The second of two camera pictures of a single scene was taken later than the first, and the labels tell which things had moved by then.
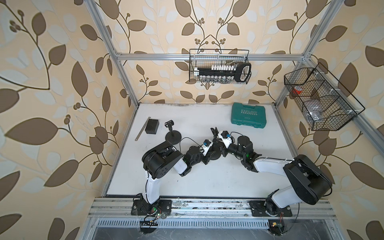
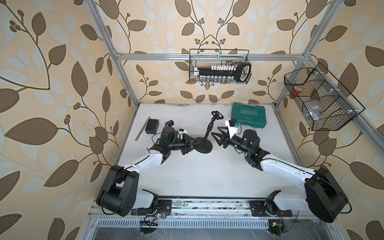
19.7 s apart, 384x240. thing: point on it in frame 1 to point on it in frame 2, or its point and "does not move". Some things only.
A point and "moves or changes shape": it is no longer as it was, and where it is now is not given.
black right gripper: [224, 150] to [225, 135]
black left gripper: [207, 158] to [187, 143]
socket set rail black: [240, 72] does not move
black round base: [214, 152] to [202, 148]
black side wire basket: [326, 105] does not move
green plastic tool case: [249, 115] does not move
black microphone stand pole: [169, 124] does not move
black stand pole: [215, 132] moves or changes shape
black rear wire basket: [205, 58] does not move
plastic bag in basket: [314, 108] does not move
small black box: [152, 126] does not move
